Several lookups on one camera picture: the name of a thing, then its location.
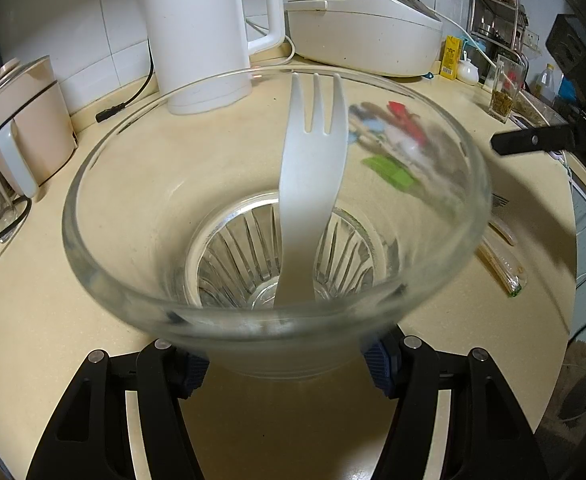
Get yellow carton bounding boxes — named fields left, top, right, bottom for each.
left=439, top=35, right=462, bottom=81

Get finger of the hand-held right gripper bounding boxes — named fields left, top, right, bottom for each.
left=490, top=124, right=586, bottom=157

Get black power plug cable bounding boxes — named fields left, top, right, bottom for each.
left=95, top=42, right=154, bottom=122

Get cooking oil bottle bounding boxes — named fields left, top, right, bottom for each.
left=532, top=62, right=558, bottom=98

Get clear drinking glass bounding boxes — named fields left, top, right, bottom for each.
left=62, top=66, right=494, bottom=380

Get small white lidded jar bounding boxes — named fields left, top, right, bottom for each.
left=457, top=51, right=480, bottom=86

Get white electric kettle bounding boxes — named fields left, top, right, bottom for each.
left=134, top=0, right=286, bottom=116

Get white rice cooker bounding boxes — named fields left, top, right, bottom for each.
left=284, top=0, right=444, bottom=78

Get red spatula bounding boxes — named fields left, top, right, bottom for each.
left=387, top=101, right=426, bottom=133

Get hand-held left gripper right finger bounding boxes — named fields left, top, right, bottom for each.
left=363, top=335, right=548, bottom=480

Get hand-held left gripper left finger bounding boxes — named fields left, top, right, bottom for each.
left=25, top=338, right=211, bottom=480

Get clear spice container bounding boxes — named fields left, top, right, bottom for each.
left=488, top=54, right=526, bottom=123

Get disposable chopsticks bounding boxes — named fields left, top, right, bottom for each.
left=475, top=240, right=524, bottom=300

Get beige electric cooking pot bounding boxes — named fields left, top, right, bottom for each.
left=0, top=55, right=78, bottom=200

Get black appliance cable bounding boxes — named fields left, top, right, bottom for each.
left=0, top=196, right=32, bottom=258

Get shaggy beige rug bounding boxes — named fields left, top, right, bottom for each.
left=558, top=337, right=586, bottom=428

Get white plastic fork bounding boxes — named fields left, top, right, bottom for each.
left=272, top=72, right=348, bottom=308

